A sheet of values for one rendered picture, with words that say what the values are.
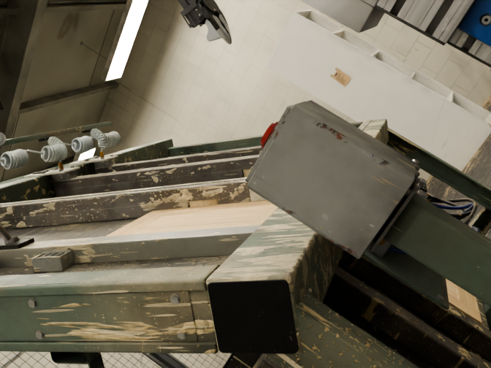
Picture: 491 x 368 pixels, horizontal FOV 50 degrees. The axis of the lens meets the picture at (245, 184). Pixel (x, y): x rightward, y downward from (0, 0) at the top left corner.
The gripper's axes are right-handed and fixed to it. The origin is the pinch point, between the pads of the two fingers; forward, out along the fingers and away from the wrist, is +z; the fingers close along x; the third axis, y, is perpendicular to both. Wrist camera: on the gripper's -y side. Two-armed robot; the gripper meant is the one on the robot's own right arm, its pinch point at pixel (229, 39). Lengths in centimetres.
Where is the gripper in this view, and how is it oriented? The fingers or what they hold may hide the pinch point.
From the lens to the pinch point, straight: 156.6
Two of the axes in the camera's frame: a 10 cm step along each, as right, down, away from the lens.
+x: -3.7, 3.2, -8.7
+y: -7.5, 4.5, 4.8
